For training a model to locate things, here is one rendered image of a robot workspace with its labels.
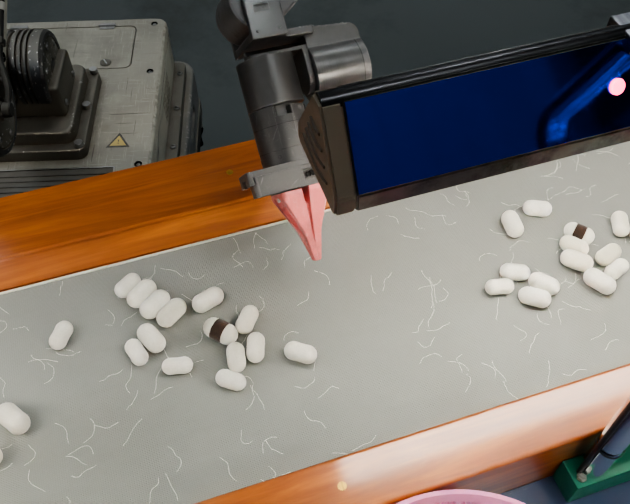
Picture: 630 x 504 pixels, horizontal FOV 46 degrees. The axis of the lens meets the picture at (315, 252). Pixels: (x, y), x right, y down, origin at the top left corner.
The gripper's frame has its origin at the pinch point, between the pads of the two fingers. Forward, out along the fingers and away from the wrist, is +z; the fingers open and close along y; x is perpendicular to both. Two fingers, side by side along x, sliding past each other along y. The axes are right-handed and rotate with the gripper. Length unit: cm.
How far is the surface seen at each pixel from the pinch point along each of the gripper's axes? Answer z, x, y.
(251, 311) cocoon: 4.5, 4.6, -7.3
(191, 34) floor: -63, 160, 12
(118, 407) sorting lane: 9.7, 2.6, -22.6
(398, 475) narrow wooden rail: 20.6, -9.6, 0.2
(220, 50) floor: -55, 153, 19
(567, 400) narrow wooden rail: 19.6, -8.7, 18.3
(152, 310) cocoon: 1.8, 6.9, -17.0
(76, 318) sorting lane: 0.7, 10.1, -24.9
